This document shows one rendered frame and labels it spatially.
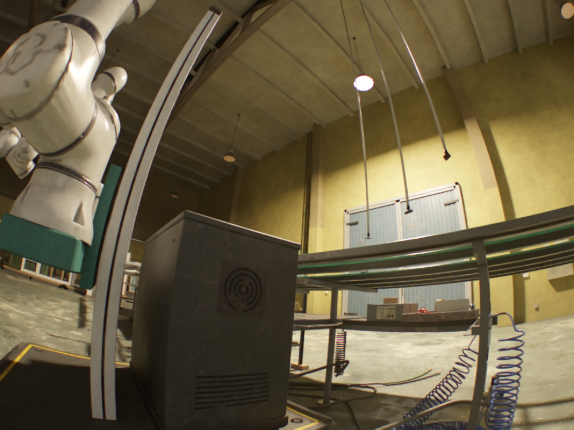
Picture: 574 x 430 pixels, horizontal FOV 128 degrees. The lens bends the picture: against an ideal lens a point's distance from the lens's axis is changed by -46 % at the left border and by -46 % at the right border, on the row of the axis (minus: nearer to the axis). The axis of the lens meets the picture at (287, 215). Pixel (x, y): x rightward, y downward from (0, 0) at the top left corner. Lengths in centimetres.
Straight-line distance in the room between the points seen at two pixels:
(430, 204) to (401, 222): 104
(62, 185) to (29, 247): 12
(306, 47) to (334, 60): 107
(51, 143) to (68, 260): 19
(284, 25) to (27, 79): 852
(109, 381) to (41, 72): 60
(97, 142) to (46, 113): 15
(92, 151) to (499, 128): 873
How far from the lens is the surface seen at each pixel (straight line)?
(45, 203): 49
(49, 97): 42
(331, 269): 115
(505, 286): 683
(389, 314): 152
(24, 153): 102
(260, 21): 639
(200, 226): 56
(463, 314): 135
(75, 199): 51
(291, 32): 887
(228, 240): 59
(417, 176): 839
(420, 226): 771
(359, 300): 817
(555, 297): 743
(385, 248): 75
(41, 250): 47
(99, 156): 55
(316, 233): 914
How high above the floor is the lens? 67
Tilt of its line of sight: 20 degrees up
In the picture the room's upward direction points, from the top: 5 degrees clockwise
